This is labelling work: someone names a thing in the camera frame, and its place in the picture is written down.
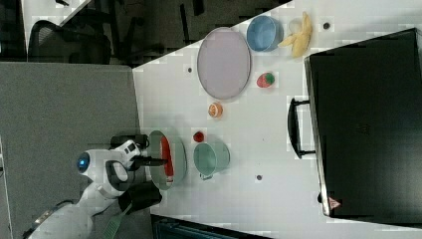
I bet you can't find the large grey plate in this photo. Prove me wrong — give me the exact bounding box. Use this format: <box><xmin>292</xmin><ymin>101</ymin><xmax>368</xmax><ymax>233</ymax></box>
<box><xmin>197</xmin><ymin>27</ymin><xmax>251</xmax><ymax>100</ymax></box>

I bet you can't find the red and green strawberry toy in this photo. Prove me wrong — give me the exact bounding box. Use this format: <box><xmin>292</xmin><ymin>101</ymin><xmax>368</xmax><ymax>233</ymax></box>
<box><xmin>257</xmin><ymin>73</ymin><xmax>275</xmax><ymax>88</ymax></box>

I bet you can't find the small red strawberry toy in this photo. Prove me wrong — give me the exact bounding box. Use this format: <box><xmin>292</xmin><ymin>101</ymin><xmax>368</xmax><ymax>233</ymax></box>
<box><xmin>193</xmin><ymin>131</ymin><xmax>204</xmax><ymax>142</ymax></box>

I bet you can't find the plush peeled banana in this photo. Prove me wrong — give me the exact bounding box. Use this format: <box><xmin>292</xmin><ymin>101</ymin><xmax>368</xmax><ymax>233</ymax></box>
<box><xmin>278</xmin><ymin>11</ymin><xmax>313</xmax><ymax>58</ymax></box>

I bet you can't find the black office chair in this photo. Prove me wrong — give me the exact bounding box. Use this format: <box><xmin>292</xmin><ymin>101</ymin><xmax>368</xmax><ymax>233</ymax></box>
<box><xmin>28</xmin><ymin>20</ymin><xmax>111</xmax><ymax>65</ymax></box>

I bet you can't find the silver toaster oven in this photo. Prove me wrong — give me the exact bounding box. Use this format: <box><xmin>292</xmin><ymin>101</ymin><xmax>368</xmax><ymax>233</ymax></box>
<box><xmin>304</xmin><ymin>28</ymin><xmax>422</xmax><ymax>228</ymax></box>

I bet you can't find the green mug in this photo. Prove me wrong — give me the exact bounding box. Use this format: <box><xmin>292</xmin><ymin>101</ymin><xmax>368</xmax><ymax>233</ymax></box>
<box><xmin>193</xmin><ymin>139</ymin><xmax>230</xmax><ymax>180</ymax></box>

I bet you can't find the plush orange half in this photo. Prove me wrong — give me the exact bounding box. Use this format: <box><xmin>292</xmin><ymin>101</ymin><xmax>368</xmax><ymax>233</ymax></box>
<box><xmin>208</xmin><ymin>102</ymin><xmax>223</xmax><ymax>119</ymax></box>

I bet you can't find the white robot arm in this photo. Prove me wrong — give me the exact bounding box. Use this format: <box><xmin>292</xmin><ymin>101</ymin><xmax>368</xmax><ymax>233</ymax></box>
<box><xmin>22</xmin><ymin>134</ymin><xmax>167</xmax><ymax>239</ymax></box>

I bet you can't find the black cylinder with green tag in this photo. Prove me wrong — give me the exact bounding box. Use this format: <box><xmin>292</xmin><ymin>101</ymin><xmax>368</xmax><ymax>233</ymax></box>
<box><xmin>103</xmin><ymin>181</ymin><xmax>162</xmax><ymax>239</ymax></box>

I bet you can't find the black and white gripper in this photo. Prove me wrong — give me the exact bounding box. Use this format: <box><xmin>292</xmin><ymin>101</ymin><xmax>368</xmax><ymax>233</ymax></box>
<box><xmin>110</xmin><ymin>134</ymin><xmax>168</xmax><ymax>171</ymax></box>

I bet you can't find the blue bowl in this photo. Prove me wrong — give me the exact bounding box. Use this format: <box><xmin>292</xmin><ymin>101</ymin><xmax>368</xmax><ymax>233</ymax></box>
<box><xmin>246</xmin><ymin>16</ymin><xmax>284</xmax><ymax>52</ymax></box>

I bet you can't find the blue metal frame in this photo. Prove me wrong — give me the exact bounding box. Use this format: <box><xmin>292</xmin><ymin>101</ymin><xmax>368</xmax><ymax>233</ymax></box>
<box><xmin>151</xmin><ymin>214</ymin><xmax>270</xmax><ymax>239</ymax></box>

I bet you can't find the red plush ketchup bottle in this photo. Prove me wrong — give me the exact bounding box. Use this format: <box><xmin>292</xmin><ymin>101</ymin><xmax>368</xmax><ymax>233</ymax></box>
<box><xmin>160</xmin><ymin>136</ymin><xmax>174</xmax><ymax>183</ymax></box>

